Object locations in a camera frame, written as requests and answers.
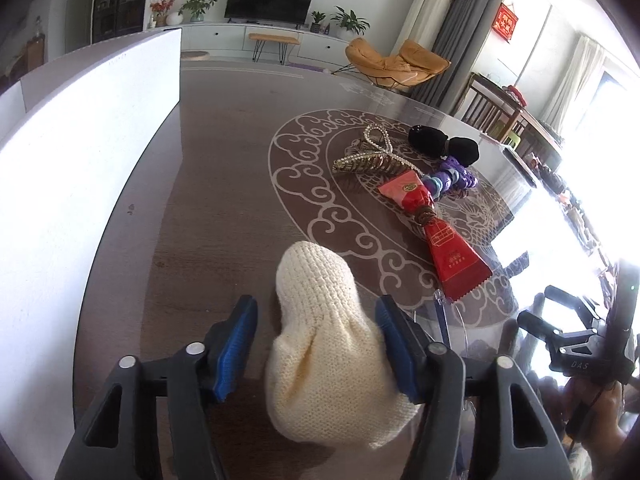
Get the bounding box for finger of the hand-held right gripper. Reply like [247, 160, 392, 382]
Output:
[545, 286, 598, 321]
[517, 311, 566, 351]

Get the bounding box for red wall decoration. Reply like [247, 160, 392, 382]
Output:
[491, 2, 519, 38]

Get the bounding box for wooden chair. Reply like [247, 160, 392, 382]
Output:
[460, 72, 526, 136]

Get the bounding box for orange lounge chair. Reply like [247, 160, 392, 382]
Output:
[332, 37, 451, 92]

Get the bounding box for black velvet bow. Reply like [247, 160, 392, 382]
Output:
[407, 125, 481, 167]

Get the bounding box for white curtain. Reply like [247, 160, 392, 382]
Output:
[542, 35, 606, 131]

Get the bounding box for red flower vase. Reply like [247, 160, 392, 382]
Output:
[150, 0, 178, 27]

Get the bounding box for purple plastic toy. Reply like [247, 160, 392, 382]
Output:
[422, 155, 476, 201]

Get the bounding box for bushy green potted plant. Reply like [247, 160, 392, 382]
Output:
[179, 0, 217, 23]

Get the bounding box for patterned glass desktop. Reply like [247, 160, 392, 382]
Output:
[70, 60, 640, 480]

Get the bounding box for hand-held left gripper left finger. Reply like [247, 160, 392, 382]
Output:
[55, 295, 258, 480]

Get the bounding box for white board panel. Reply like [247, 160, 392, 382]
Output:
[0, 27, 183, 466]

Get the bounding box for person's right hand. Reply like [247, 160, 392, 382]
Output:
[562, 377, 626, 461]

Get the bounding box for grey curtain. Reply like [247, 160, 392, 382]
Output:
[415, 0, 501, 106]

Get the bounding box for white standing air conditioner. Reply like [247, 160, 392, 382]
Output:
[400, 0, 458, 56]

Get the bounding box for clear frame eyeglasses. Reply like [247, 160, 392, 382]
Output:
[432, 285, 488, 361]

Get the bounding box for white TV cabinet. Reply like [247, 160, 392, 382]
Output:
[165, 20, 361, 66]

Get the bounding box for red packet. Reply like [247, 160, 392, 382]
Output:
[377, 170, 493, 303]

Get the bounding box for large leafy potted plant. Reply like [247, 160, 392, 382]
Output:
[330, 6, 371, 38]

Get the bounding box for dark display cabinet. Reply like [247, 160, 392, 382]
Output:
[91, 0, 153, 43]

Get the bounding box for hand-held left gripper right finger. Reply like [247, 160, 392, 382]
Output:
[375, 295, 573, 480]

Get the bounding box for wooden bench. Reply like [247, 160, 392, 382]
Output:
[248, 33, 301, 63]

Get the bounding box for brown hair tie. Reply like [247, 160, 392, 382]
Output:
[412, 204, 438, 228]

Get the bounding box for black television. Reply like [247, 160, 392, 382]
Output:
[224, 0, 316, 26]

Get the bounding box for cream knitted hat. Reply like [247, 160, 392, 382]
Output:
[265, 241, 421, 451]

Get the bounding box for gold pearl hair claw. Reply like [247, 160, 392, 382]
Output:
[332, 122, 416, 186]

